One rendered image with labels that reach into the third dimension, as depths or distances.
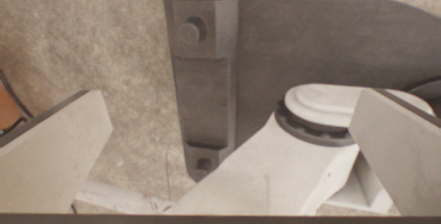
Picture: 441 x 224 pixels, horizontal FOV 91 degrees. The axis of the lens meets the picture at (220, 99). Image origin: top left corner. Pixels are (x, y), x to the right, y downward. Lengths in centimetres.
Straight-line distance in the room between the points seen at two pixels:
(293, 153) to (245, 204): 13
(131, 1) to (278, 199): 64
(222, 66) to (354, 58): 25
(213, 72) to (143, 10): 33
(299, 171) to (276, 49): 25
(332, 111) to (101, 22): 69
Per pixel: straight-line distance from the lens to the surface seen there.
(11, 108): 133
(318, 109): 35
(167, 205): 82
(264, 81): 49
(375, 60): 51
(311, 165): 32
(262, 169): 30
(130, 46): 78
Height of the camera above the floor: 61
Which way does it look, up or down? 57 degrees down
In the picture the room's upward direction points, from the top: 156 degrees counter-clockwise
